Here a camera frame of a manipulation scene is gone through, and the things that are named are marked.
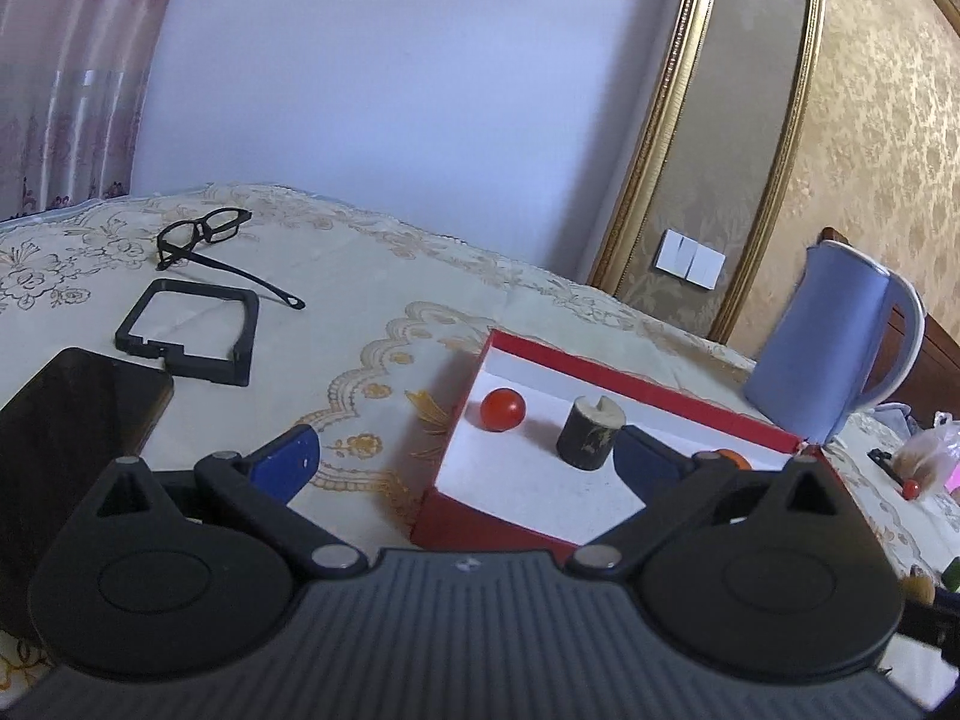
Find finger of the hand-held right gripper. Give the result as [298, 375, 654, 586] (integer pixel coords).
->
[896, 598, 960, 665]

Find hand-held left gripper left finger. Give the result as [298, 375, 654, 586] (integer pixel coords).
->
[90, 424, 370, 583]

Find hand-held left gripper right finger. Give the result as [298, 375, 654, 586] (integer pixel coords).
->
[566, 424, 853, 580]

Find dark sugarcane piece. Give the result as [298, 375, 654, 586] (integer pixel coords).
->
[556, 395, 625, 472]

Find red cardboard box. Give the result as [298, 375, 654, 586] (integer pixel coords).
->
[410, 328, 833, 548]

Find clear plastic bag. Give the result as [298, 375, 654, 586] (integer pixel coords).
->
[896, 420, 960, 488]

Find cream lace tablecloth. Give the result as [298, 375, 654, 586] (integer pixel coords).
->
[0, 181, 960, 720]

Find blue electric kettle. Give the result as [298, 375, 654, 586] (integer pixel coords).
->
[742, 241, 927, 445]

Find black smartphone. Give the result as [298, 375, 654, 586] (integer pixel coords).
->
[0, 347, 175, 638]

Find black eyeglasses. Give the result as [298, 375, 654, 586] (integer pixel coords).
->
[156, 206, 306, 312]

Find pink patterned curtain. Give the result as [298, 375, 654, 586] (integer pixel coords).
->
[0, 0, 197, 222]

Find black square plastic frame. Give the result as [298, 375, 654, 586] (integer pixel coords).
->
[115, 279, 260, 388]

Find white wall light switch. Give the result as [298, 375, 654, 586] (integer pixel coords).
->
[654, 231, 727, 290]

